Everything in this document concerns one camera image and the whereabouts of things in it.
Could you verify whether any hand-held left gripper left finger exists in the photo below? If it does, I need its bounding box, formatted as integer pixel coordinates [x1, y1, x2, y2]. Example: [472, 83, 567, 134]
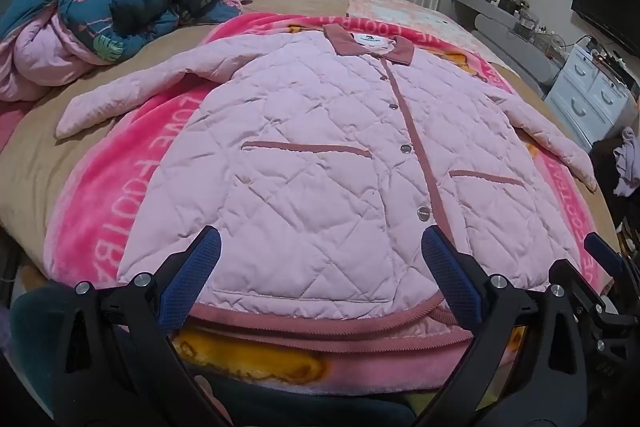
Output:
[52, 226, 236, 427]

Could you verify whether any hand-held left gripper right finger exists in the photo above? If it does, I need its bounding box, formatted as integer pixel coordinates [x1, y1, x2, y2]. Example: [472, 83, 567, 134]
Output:
[412, 224, 588, 427]

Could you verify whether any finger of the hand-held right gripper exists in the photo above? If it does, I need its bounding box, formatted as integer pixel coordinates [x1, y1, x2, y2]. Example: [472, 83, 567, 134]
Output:
[548, 259, 613, 323]
[584, 232, 631, 293]

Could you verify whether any pink quilted jacket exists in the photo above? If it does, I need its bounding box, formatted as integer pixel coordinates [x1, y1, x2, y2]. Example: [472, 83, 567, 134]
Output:
[55, 24, 598, 353]

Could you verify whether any lilac cloth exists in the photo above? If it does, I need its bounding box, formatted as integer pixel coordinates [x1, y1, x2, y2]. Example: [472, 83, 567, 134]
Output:
[612, 127, 640, 198]

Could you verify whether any pink cartoon printed blanket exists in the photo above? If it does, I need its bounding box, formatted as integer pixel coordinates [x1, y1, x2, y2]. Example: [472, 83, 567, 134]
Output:
[42, 12, 608, 400]

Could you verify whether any white drawer cabinet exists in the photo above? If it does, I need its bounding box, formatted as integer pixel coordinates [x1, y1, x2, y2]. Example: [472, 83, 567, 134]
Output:
[544, 44, 640, 148]

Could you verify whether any dark teal clothing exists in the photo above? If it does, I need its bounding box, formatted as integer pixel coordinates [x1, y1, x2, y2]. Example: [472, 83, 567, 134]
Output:
[9, 282, 416, 427]

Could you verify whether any bed with tan sheet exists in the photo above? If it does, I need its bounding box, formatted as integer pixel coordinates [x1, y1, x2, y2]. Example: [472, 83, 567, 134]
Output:
[0, 0, 623, 288]

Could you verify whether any black television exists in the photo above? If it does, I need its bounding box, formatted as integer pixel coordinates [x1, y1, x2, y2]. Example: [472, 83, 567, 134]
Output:
[571, 0, 640, 58]

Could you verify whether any peach patterned cloth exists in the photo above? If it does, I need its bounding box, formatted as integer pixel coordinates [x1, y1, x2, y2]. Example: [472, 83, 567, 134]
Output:
[342, 0, 516, 75]

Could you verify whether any blue floral duvet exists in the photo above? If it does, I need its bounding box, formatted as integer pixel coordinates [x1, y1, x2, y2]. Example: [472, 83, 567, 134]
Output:
[0, 0, 256, 102]

